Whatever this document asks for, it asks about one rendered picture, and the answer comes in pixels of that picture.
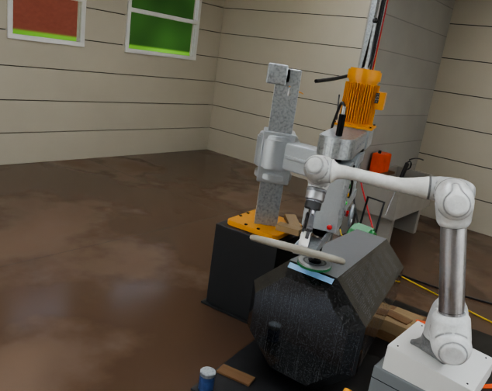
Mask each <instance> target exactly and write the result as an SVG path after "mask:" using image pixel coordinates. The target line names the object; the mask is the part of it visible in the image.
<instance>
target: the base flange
mask: <svg viewBox="0 0 492 391"><path fill-rule="evenodd" d="M255 210H256V209H254V210H252V211H249V212H246V213H242V214H240V215H237V216H233V217H231V218H229V219H228V221H227V223H228V224H229V225H231V226H233V227H236V228H239V229H242V230H245V231H247V232H250V233H253V234H257V235H258V236H263V237H268V238H272V239H276V240H279V239H281V238H283V237H285V236H287V235H289V234H287V233H284V232H281V231H278V230H275V227H274V226H268V225H262V224H256V223H254V221H255ZM280 221H281V222H284V223H286V221H285V220H284V218H283V217H281V216H279V217H278V222H277V223H279V222H280Z"/></svg>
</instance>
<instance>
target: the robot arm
mask: <svg viewBox="0 0 492 391"><path fill-rule="evenodd" d="M303 170H304V174H305V175H306V177H307V181H308V186H307V192H306V195H305V199H307V200H306V202H305V205H304V207H305V208H306V209H308V212H307V213H306V217H305V220H304V224H303V228H302V232H301V235H300V240H299V243H298V245H299V246H302V247H308V244H309V240H310V235H311V231H312V230H313V225H314V217H315V215H316V214H315V213H316V211H320V208H321V205H322V204H321V202H324V199H325V196H326V193H327V188H328V187H329V185H330V183H332V182H333V181H334V180H337V179H348V180H353V181H357V182H362V183H365V184H368V185H373V186H376V187H380V188H382V189H389V190H392V191H396V192H402V193H406V194H409V195H413V196H418V197H421V198H423V199H430V200H433V201H435V215H436V221H437V223H438V225H439V226H440V255H439V291H438V298H437V299H436V301H434V302H433V304H432V306H431V309H430V311H429V313H428V317H427V320H426V322H425V325H424V330H423V333H422V335H421V336H420V337H418V338H416V339H411V342H410V343H411V344H412V345H414V346H416V347H418V348H420V349H421V350H422V351H424V352H425V353H427V354H429V355H430V356H431V357H433V358H435V359H436V360H437V361H439V362H440V363H441V364H443V365H445V364H448V365H462V364H463V363H465V362H466V361H467V360H468V359H469V357H470V355H471V354H472V351H473V346H472V332H471V319H470V317H469V312H468V308H467V305H466V304H465V287H466V241H467V227H468V226H469V225H470V224H471V222H472V217H473V209H474V203H475V201H474V197H475V195H476V188H475V186H474V185H473V184H472V183H471V182H468V181H467V180H464V179H461V178H450V177H442V176H437V177H431V176H428V177H418V178H399V177H393V176H389V175H383V174H380V173H375V172H372V171H366V170H362V169H359V168H353V167H349V166H344V165H341V164H338V163H337V162H336V161H335V160H334V159H331V158H330V157H328V156H324V155H313V156H311V157H309V158H307V160H306V161H305V164H304V168H303Z"/></svg>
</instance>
